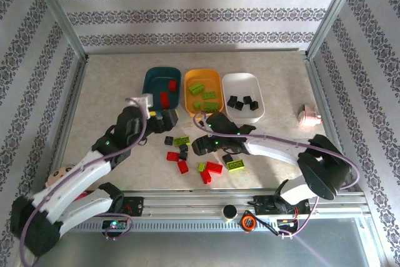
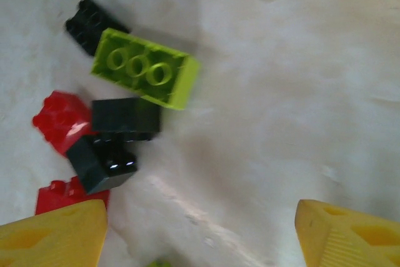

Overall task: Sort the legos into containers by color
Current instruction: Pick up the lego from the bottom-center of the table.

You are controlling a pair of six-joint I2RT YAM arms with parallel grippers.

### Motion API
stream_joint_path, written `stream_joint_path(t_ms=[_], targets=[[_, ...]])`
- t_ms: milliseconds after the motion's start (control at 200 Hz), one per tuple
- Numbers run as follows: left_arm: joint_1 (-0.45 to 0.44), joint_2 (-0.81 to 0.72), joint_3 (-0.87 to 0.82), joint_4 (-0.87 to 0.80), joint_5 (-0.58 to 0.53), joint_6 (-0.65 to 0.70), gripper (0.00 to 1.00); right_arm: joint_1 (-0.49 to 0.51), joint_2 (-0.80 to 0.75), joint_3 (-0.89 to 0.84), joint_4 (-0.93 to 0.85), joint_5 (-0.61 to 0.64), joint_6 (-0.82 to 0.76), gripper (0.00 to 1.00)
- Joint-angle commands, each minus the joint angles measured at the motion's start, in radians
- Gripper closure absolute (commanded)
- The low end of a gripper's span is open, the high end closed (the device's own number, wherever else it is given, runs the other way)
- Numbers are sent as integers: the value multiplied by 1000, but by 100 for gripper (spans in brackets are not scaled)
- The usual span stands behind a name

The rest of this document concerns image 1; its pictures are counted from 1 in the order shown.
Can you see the black knob on white base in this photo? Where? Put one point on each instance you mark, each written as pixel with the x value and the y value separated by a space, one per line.
pixel 229 212

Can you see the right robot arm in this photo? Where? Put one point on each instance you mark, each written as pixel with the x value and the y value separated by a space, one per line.
pixel 325 167

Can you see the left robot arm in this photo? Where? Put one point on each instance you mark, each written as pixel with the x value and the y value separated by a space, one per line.
pixel 37 232

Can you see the black square lego brick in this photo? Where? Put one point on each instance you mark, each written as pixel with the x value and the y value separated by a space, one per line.
pixel 247 99
pixel 254 104
pixel 169 140
pixel 183 147
pixel 183 155
pixel 239 105
pixel 227 158
pixel 232 101

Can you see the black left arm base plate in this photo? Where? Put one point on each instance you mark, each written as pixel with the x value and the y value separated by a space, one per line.
pixel 134 206

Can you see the red lego brick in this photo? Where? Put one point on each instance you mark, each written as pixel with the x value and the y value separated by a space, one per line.
pixel 172 85
pixel 183 167
pixel 206 177
pixel 214 167
pixel 164 99
pixel 171 156

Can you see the plush doll with pink clothes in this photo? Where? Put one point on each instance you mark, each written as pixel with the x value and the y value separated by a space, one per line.
pixel 57 174

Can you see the aluminium side rail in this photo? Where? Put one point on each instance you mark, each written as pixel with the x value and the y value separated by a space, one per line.
pixel 74 98
pixel 320 92

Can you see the yellow plastic container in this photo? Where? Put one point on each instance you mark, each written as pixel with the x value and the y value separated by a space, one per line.
pixel 200 76

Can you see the teal plastic container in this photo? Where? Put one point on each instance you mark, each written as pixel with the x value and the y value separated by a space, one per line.
pixel 153 85

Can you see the thin aluminium crossbar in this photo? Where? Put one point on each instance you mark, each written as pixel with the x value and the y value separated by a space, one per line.
pixel 187 51

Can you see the small lit circuit board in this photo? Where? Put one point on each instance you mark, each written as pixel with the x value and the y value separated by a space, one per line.
pixel 114 224

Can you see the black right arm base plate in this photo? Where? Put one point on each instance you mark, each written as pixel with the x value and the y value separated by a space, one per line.
pixel 265 206

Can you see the white plastic container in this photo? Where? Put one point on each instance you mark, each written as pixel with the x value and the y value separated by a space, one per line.
pixel 243 85

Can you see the small lime green lego brick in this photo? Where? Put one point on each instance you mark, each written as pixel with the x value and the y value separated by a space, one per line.
pixel 197 105
pixel 201 167

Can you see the aluminium frame post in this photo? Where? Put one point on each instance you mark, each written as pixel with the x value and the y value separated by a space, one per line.
pixel 333 13
pixel 58 13

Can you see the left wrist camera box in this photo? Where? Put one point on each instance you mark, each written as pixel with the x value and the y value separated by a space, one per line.
pixel 145 100

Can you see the wide aluminium base rail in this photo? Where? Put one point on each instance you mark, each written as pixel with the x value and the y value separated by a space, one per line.
pixel 187 204

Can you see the orange black round device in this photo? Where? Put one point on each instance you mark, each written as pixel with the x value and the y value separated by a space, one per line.
pixel 247 222

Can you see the small pink toy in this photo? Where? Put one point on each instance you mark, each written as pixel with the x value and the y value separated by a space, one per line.
pixel 309 115

